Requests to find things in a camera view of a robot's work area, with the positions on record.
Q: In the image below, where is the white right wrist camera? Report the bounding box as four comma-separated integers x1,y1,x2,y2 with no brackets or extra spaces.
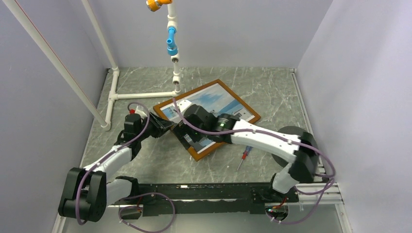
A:
176,99,193,114

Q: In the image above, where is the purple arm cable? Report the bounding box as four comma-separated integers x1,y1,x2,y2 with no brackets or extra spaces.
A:
172,98,336,225
74,102,176,233

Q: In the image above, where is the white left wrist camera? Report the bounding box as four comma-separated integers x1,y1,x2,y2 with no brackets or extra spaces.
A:
129,109,147,118

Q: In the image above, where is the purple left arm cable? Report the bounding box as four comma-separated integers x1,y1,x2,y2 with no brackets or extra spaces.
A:
74,102,176,233

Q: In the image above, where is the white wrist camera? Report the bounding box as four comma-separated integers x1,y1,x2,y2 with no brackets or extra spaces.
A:
129,109,147,118
176,99,193,114

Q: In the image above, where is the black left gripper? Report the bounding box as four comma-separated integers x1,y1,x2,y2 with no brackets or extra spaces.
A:
137,112,174,141

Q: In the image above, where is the wooden picture frame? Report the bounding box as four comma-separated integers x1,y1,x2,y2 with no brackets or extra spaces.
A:
153,79,261,161

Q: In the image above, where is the dark grey round disc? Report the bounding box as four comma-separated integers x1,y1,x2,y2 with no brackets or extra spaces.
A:
271,125,319,168

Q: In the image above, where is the white pvc pipe structure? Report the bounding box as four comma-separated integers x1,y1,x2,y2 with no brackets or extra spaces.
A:
1,0,184,132

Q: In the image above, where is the blue handled screwdriver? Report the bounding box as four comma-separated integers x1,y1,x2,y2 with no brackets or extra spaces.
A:
237,146,253,171

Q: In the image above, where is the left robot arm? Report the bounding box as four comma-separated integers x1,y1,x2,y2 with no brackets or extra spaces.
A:
58,113,177,224

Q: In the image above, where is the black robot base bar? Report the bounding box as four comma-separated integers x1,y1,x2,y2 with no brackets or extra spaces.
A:
107,182,300,219

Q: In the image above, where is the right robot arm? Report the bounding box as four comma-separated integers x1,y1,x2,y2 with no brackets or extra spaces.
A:
174,104,318,201

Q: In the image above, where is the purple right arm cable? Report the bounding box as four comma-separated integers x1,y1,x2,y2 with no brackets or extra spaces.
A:
172,98,336,225

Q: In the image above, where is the orange pipe cap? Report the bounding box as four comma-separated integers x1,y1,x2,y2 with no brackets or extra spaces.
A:
146,0,172,12

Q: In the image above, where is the blue pipe elbow fitting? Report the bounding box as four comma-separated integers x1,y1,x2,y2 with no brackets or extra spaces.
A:
166,27,178,56

